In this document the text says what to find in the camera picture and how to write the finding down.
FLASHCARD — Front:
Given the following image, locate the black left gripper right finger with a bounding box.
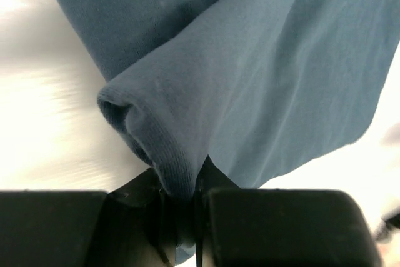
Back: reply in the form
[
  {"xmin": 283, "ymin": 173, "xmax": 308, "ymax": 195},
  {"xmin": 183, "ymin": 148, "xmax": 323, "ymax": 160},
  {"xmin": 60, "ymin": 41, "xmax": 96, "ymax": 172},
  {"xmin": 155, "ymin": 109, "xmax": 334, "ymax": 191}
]
[{"xmin": 195, "ymin": 158, "xmax": 383, "ymax": 267}]

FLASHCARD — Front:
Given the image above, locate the teal blue t-shirt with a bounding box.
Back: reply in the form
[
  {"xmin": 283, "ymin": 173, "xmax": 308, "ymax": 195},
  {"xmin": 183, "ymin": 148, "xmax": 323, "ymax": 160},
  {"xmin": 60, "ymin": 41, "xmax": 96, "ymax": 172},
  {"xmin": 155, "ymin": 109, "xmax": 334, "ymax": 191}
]
[{"xmin": 40, "ymin": 0, "xmax": 400, "ymax": 264}]

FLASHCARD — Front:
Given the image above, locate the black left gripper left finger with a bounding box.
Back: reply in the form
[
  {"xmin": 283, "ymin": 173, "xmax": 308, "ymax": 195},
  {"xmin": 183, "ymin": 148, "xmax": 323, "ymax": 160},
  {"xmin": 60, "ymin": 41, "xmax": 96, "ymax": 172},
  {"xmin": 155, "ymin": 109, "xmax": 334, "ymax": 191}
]
[{"xmin": 1, "ymin": 169, "xmax": 176, "ymax": 266}]

